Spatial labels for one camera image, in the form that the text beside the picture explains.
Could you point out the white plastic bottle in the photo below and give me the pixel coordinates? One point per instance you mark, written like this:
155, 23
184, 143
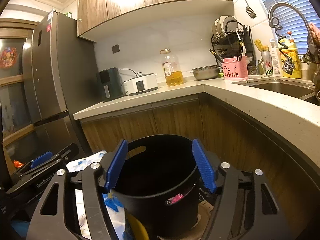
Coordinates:
276, 60

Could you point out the wooden upper cabinet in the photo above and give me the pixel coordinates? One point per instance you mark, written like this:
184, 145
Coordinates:
98, 19

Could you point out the yellow detergent bottle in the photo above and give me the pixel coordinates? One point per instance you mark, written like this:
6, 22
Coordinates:
292, 52

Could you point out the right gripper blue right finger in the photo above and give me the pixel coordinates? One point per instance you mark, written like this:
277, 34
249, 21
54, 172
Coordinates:
206, 170

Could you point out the pink utensil holder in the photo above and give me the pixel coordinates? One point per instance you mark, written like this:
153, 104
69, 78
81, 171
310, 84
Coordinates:
235, 69

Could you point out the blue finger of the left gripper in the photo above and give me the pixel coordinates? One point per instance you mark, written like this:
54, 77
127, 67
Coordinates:
41, 159

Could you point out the stainless steel bowl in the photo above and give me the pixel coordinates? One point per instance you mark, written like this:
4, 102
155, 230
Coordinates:
205, 73

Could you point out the wooden glass door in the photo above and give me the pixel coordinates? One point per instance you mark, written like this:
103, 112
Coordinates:
17, 125

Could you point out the red floral door decoration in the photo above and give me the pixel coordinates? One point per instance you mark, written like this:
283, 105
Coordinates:
8, 57

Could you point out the hanging metal spatula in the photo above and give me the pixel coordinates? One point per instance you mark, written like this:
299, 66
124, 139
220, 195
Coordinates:
249, 11

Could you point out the orange red plastic bag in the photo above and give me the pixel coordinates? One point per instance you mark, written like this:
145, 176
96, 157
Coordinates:
18, 164

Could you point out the black round trash bin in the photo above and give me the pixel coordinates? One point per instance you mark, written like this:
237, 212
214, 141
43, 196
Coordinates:
148, 179

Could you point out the steel sink basin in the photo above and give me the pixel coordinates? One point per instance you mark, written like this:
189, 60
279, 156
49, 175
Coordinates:
294, 88

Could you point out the white slow cooker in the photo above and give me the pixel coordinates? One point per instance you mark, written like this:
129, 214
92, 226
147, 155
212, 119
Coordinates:
141, 84

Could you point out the wooden lower cabinets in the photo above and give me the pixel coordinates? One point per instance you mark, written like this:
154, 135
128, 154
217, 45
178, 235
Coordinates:
232, 135

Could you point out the dark steel refrigerator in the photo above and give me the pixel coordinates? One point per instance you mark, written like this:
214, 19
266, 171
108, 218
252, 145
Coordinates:
60, 79

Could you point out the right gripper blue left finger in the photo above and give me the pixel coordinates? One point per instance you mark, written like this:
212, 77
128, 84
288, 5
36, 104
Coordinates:
115, 166

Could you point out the black air fryer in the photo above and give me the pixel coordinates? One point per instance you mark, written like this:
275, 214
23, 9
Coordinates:
110, 84

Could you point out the chrome kitchen faucet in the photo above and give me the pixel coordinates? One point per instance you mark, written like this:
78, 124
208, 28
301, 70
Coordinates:
295, 17

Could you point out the cooking oil bottle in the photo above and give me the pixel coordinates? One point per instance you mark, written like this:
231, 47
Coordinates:
171, 68

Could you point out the black dish rack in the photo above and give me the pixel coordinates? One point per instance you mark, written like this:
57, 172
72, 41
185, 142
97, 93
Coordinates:
228, 32

